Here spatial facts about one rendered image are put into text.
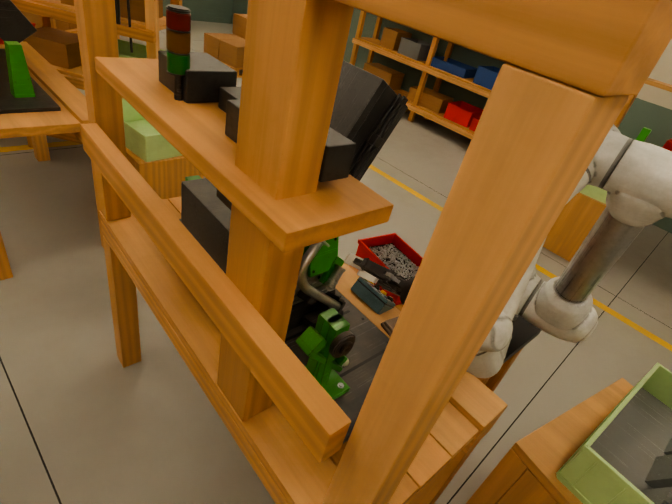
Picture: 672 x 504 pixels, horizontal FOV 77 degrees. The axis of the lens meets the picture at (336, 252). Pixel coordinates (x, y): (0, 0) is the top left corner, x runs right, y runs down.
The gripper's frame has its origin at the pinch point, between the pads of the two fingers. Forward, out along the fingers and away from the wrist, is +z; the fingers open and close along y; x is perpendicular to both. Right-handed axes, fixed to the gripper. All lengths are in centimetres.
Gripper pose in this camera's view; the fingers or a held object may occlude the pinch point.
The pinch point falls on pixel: (361, 267)
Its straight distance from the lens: 114.6
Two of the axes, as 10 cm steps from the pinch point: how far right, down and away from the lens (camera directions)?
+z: -6.7, -3.1, 6.7
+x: -5.5, 8.2, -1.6
